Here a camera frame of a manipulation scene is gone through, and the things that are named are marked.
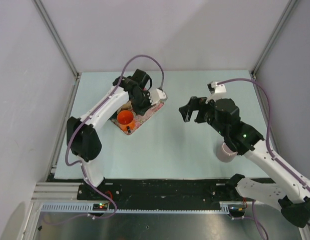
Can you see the mauve mug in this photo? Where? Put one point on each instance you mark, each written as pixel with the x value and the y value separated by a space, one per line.
pixel 225 154

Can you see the grey slotted cable duct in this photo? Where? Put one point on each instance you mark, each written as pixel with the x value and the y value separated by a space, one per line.
pixel 92 207

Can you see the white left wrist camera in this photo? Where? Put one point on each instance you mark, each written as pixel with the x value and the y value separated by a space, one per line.
pixel 157 95

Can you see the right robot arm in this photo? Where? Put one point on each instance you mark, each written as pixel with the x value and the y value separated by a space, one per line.
pixel 290 193

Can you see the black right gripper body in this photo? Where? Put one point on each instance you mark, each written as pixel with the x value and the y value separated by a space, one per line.
pixel 206 113

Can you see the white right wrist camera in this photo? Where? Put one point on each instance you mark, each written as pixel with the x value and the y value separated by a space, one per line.
pixel 217 91

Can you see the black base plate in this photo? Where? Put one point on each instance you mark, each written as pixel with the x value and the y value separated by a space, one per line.
pixel 169 193

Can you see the beige mug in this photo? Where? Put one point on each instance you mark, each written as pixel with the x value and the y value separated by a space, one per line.
pixel 126 106

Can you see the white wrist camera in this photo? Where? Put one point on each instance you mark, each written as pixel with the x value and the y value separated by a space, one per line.
pixel 157 95
pixel 217 91

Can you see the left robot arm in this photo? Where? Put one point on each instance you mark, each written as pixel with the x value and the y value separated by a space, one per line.
pixel 83 142

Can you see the floral rectangular tray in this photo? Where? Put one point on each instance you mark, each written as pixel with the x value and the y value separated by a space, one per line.
pixel 139 119

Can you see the aluminium corner post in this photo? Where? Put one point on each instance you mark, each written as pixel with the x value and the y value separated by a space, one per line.
pixel 55 36
pixel 275 34

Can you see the left aluminium corner post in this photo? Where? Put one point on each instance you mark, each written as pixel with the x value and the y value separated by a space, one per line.
pixel 55 36

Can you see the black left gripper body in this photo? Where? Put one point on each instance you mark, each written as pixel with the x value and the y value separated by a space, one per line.
pixel 141 102

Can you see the right aluminium corner post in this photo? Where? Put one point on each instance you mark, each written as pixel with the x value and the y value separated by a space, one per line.
pixel 275 34

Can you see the orange mug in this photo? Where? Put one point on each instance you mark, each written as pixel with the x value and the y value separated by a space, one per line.
pixel 126 121

